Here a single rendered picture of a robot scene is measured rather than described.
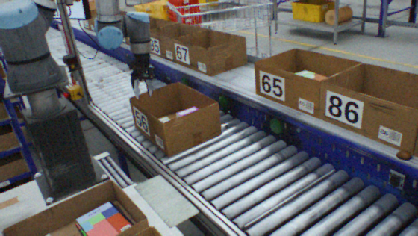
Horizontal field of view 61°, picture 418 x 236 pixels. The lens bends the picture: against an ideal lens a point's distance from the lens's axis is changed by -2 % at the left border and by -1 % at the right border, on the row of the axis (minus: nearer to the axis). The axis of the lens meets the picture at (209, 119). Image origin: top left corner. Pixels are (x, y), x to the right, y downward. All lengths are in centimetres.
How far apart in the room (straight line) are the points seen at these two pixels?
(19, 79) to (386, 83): 142
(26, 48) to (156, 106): 82
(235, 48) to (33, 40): 119
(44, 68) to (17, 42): 12
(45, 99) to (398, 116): 124
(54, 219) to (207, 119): 75
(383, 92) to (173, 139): 92
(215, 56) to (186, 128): 62
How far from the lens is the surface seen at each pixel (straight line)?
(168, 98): 196
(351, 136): 142
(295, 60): 194
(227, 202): 133
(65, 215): 137
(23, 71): 138
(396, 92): 166
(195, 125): 162
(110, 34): 138
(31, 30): 136
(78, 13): 233
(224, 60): 212
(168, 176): 149
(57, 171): 152
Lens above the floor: 159
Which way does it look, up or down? 27 degrees down
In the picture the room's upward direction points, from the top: 7 degrees counter-clockwise
